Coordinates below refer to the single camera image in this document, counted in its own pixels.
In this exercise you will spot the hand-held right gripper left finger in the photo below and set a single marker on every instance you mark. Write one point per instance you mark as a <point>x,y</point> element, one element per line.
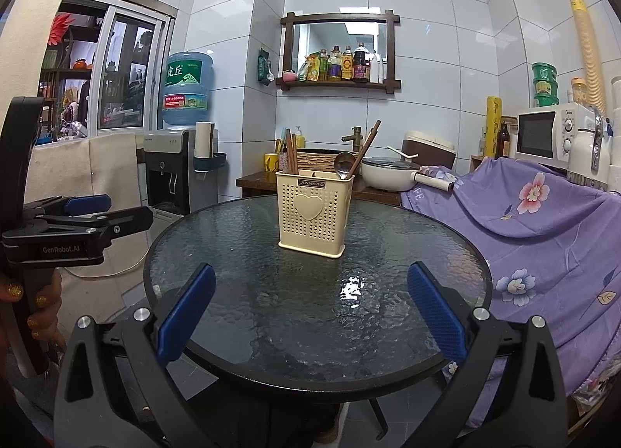
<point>187,312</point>

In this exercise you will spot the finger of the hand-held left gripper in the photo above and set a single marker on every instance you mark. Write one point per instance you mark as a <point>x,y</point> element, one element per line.
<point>131,222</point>
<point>87,204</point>

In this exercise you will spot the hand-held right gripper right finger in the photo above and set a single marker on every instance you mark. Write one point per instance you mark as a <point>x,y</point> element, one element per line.
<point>436,312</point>

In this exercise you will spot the cream plastic utensil holder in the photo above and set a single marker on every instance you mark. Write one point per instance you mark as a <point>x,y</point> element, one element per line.
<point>315,220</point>

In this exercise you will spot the metal ladle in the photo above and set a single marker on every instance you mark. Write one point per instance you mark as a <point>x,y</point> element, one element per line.
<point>345,164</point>

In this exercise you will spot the person's left hand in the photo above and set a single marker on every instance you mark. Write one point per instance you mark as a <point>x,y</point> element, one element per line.
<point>47,293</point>

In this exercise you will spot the grey water dispenser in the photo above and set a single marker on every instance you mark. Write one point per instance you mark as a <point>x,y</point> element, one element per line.
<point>165,147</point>

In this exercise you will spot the round glass table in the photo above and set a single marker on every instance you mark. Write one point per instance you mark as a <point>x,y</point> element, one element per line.
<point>291,307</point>

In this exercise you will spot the purple floral cloth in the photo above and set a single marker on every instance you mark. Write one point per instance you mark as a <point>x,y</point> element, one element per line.
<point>533,244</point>

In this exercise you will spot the sliding window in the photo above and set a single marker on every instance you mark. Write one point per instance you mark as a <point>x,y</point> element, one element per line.
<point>99,79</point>

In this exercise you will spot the white lint roller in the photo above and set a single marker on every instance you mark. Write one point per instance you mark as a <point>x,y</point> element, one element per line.
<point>436,182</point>

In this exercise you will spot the white cooking pot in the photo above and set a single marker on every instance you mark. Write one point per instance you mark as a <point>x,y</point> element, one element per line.
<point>388,179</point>

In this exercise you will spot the blue water jug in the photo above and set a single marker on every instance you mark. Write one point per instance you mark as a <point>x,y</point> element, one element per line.
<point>187,89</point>

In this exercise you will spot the yellow mug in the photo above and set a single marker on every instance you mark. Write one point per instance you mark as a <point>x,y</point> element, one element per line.
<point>270,163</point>

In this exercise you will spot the brown and white rice cooker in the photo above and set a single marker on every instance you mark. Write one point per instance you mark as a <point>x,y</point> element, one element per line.
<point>432,150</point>

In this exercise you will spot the white spoon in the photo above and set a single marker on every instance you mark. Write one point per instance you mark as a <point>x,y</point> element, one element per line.
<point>402,153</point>

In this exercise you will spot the brown glass bottle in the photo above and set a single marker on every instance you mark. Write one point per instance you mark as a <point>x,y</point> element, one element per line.
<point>502,142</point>

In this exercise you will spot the yellow dish soap bottle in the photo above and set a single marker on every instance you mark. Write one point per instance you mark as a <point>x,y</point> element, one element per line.
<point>300,140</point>

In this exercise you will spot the bronze faucet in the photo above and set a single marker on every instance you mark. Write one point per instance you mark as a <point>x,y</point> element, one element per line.
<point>356,137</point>

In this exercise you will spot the yellow roll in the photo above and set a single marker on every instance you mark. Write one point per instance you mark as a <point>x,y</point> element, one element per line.
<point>493,128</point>

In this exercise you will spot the woven sink basin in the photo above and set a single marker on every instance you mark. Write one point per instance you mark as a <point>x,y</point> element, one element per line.
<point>315,157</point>

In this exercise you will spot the white microwave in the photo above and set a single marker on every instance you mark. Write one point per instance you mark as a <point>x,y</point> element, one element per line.
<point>533,135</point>

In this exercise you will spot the white thermos kettle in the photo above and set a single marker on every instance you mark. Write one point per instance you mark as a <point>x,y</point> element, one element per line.
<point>584,157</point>

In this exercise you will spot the pink bowl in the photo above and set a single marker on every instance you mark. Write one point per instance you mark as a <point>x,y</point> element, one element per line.
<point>289,76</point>

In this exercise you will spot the yellow green packet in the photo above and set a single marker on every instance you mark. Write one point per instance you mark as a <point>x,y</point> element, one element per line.
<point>303,71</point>

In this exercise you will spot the white bottle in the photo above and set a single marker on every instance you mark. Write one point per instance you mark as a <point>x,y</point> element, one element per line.
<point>377,70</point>

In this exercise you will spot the dark soy sauce bottle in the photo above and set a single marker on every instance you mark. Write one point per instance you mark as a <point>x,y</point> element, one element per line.
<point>361,67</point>

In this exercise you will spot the purple label bottle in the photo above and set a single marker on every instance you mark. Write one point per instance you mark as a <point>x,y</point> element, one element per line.
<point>335,67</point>

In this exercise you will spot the amber sauce bottle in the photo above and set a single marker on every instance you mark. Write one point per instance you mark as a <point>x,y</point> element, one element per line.
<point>347,67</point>

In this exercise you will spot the clear jar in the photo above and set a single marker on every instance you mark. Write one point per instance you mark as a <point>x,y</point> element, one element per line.
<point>579,91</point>

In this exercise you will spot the wooden framed mirror shelf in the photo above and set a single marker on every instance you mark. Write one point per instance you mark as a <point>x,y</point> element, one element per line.
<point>334,36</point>

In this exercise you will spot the tall paper cup stack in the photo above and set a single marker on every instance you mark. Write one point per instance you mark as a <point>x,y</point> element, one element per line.
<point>587,50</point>

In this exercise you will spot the green wall packet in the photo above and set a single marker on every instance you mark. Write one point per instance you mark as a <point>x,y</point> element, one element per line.
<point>264,67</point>

